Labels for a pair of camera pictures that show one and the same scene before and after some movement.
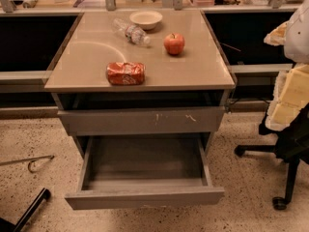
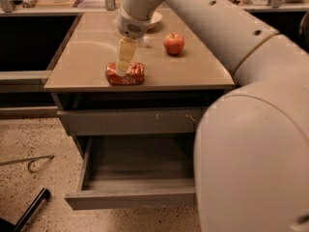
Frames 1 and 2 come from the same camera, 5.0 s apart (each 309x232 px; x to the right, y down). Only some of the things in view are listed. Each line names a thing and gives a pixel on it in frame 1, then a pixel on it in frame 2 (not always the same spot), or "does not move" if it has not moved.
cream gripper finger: (291, 97) to (127, 47)
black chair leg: (7, 226) does not move
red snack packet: (125, 73) does not move
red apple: (174, 43) does not move
